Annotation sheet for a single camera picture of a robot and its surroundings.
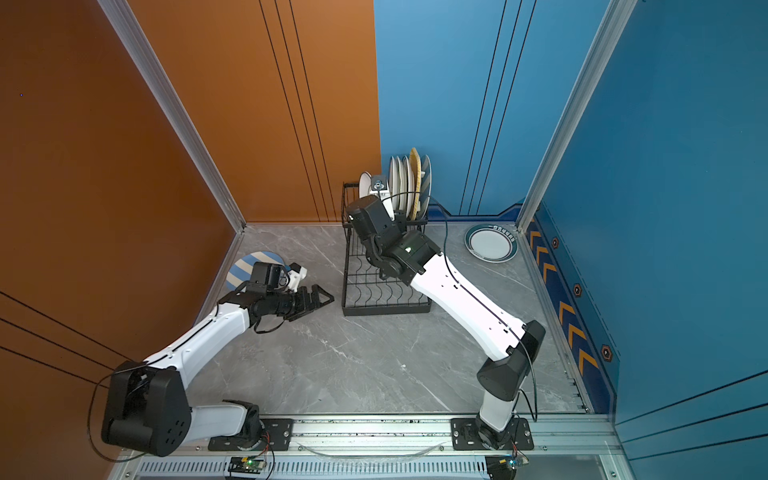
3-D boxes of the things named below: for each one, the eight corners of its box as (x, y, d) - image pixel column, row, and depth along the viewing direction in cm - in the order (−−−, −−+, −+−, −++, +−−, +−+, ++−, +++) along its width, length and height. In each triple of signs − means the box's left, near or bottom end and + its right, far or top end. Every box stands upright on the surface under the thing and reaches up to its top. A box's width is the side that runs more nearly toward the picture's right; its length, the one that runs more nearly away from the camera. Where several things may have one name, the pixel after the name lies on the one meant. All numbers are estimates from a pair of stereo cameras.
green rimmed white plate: (468, 263, 111) (470, 258, 109) (461, 228, 122) (463, 223, 120) (520, 263, 111) (523, 258, 109) (508, 228, 122) (511, 223, 120)
